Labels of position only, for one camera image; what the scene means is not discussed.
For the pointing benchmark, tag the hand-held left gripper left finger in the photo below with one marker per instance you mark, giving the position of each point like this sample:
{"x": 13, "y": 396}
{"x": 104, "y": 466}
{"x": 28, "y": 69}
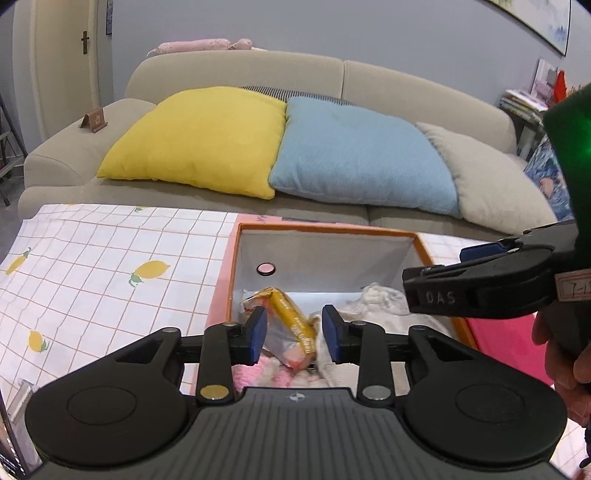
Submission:
{"x": 257, "y": 334}

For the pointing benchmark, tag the beige pillow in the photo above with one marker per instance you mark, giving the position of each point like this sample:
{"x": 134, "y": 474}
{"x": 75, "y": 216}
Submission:
{"x": 489, "y": 184}

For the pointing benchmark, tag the brown phone stand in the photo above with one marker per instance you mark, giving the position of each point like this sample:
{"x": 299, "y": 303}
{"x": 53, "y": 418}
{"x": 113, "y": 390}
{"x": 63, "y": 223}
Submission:
{"x": 96, "y": 119}

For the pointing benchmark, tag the metal ladder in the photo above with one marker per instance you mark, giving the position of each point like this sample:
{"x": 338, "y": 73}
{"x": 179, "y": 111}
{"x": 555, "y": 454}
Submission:
{"x": 9, "y": 134}

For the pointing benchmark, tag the pink long plush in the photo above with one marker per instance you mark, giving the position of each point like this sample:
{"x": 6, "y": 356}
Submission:
{"x": 198, "y": 45}

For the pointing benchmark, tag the pink fluffy cloth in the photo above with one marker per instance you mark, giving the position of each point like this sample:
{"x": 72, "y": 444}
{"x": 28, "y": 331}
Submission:
{"x": 272, "y": 371}

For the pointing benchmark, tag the yellow snack packet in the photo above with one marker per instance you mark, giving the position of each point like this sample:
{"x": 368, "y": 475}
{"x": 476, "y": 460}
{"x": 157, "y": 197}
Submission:
{"x": 288, "y": 314}

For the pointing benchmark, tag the light blue pillow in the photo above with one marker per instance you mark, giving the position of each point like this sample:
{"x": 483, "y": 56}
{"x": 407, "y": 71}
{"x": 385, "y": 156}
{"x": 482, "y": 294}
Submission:
{"x": 360, "y": 157}

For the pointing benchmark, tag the person's right hand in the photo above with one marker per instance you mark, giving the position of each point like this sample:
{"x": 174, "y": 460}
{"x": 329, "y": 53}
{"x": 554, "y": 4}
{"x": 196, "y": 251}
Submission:
{"x": 570, "y": 378}

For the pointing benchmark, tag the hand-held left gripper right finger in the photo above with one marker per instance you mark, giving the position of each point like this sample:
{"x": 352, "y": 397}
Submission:
{"x": 332, "y": 337}

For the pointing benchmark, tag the lemon print tablecloth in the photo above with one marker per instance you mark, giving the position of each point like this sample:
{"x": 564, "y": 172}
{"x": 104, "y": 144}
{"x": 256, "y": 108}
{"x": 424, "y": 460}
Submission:
{"x": 92, "y": 258}

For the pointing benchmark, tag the dark device with silver edge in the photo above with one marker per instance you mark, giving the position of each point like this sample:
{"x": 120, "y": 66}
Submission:
{"x": 11, "y": 443}

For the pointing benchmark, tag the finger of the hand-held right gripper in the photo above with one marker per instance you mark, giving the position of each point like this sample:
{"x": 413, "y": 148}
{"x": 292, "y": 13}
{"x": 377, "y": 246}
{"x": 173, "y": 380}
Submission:
{"x": 480, "y": 253}
{"x": 485, "y": 288}

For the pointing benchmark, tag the beige sofa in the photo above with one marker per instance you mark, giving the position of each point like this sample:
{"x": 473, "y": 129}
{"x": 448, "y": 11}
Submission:
{"x": 221, "y": 69}

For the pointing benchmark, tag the framed wall painting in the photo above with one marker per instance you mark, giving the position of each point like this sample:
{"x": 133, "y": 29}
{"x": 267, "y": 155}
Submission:
{"x": 549, "y": 27}

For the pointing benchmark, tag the stack of books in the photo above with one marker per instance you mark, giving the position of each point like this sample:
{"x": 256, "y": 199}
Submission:
{"x": 521, "y": 104}

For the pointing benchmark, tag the white fluffy cloth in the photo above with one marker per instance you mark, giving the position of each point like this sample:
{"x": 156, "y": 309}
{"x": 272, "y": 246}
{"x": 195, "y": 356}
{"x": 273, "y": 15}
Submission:
{"x": 383, "y": 297}

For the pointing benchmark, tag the blue printed pillow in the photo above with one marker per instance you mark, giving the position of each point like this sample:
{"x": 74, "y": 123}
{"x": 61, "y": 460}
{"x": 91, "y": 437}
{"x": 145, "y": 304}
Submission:
{"x": 549, "y": 194}

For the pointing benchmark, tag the orange cardboard box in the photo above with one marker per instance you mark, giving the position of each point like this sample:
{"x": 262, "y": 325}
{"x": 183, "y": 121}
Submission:
{"x": 323, "y": 258}

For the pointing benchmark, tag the grey desk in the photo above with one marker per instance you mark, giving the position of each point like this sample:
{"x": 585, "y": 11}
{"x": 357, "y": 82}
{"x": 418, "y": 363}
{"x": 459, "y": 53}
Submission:
{"x": 531, "y": 134}

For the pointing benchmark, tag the grey striped cushion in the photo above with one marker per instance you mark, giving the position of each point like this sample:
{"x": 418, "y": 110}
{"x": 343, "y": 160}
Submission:
{"x": 300, "y": 93}

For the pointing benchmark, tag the pink transparent box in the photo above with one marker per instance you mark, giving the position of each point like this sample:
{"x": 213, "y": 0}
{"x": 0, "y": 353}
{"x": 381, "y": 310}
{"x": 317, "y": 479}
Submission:
{"x": 503, "y": 341}

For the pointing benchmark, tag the yellow pillow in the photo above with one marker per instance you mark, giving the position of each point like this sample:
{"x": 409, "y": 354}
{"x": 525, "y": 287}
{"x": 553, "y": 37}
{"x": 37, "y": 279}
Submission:
{"x": 194, "y": 138}

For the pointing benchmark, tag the cream door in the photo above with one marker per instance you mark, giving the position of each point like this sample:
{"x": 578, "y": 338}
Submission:
{"x": 55, "y": 69}

